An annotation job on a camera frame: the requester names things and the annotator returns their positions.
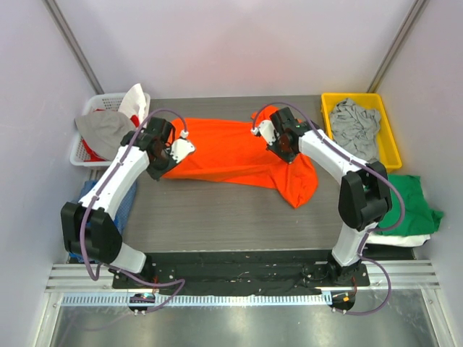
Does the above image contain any white plastic basket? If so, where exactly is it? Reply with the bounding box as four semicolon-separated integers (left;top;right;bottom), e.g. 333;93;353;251
69;87;150;168

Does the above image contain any aluminium rail frame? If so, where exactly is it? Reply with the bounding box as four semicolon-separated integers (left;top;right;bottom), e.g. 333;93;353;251
33;251;456;346

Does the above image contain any corner metal post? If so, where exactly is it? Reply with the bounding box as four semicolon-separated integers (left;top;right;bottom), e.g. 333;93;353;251
43;0;105;95
367;0;430;93

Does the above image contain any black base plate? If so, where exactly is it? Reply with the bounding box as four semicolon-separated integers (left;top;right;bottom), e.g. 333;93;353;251
111;249;370;297

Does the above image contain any right corner metal post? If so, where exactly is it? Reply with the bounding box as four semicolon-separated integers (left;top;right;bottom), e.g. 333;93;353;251
367;0;430;93

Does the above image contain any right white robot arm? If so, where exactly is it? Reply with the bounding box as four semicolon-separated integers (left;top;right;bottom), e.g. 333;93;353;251
253;107;392;286

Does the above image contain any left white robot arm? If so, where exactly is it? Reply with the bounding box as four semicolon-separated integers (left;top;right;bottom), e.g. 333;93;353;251
61;117;195;288

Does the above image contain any orange t shirt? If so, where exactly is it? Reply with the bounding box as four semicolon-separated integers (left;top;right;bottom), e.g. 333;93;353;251
164;118;318;208

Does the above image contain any white folded t shirt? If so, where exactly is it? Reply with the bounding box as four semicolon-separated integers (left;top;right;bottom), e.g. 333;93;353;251
366;231;431;247

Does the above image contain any left corner metal post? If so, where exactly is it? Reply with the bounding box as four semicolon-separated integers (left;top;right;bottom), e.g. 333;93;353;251
43;0;105;95

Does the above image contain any blue white checkered cloth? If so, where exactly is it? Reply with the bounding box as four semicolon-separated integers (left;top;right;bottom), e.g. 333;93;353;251
64;176;138;264

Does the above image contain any slotted cable duct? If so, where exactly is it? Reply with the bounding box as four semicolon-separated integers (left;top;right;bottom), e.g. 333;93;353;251
61;291;332;307

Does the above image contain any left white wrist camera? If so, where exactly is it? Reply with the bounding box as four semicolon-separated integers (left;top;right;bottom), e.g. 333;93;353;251
170;130;196;163

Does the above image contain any beige grey shirt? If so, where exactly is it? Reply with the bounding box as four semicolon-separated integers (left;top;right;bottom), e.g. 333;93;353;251
75;110;135;160

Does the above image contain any grey shirt in yellow bin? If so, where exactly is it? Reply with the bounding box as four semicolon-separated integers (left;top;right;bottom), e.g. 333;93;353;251
328;98;381;163

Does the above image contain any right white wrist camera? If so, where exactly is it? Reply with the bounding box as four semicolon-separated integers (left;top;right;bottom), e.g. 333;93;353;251
251;120;277;146

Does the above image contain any green folded t shirt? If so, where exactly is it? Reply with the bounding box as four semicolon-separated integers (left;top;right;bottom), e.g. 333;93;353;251
377;175;444;236

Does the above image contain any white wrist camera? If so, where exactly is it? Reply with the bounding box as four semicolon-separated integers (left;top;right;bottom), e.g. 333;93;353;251
251;120;277;146
170;130;196;163

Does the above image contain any yellow plastic bin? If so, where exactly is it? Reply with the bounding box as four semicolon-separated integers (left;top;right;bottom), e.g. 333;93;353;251
320;93;402;173

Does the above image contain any white cloth in basket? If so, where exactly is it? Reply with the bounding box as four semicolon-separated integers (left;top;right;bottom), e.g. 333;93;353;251
118;83;150;124

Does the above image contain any red cloth in basket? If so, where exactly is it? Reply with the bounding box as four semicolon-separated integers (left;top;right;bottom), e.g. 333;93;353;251
82;140;105;162

